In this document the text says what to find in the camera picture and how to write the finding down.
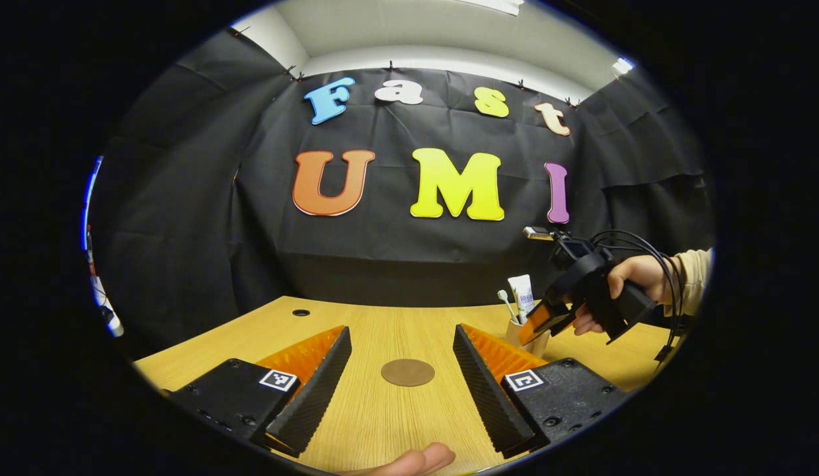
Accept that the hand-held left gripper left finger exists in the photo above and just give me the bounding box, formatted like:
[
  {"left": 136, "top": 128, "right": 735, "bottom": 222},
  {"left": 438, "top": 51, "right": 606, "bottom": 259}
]
[{"left": 168, "top": 325, "right": 353, "bottom": 458}]

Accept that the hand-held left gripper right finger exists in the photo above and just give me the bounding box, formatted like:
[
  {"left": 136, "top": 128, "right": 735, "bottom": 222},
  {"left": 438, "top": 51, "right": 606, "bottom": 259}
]
[{"left": 453, "top": 323, "right": 631, "bottom": 458}]

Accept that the beige cup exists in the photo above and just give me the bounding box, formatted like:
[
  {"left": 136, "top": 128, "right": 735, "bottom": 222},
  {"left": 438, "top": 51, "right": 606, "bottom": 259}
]
[{"left": 505, "top": 319, "right": 551, "bottom": 358}]

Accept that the white toothbrush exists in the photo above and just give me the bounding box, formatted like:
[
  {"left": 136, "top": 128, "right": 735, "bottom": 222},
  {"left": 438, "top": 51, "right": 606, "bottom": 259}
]
[{"left": 496, "top": 290, "right": 519, "bottom": 325}]

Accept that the white toothpaste tube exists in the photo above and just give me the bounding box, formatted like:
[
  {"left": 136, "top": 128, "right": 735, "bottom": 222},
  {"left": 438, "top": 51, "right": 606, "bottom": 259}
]
[{"left": 507, "top": 274, "right": 535, "bottom": 325}]

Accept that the brown round coaster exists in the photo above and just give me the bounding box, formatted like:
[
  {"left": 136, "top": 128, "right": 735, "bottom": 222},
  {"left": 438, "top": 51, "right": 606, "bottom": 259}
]
[{"left": 381, "top": 358, "right": 436, "bottom": 387}]

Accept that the wooden desktop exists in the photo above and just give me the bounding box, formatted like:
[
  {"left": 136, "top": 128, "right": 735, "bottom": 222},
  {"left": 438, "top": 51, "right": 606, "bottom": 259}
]
[{"left": 133, "top": 296, "right": 691, "bottom": 475}]

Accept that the black backdrop cloth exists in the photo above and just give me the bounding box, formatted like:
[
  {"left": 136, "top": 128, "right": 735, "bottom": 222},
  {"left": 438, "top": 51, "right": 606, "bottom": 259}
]
[{"left": 85, "top": 30, "right": 717, "bottom": 351}]

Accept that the white side desk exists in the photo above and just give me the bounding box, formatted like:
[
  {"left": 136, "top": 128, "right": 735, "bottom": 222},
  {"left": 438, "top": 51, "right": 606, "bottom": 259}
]
[{"left": 91, "top": 274, "right": 126, "bottom": 338}]

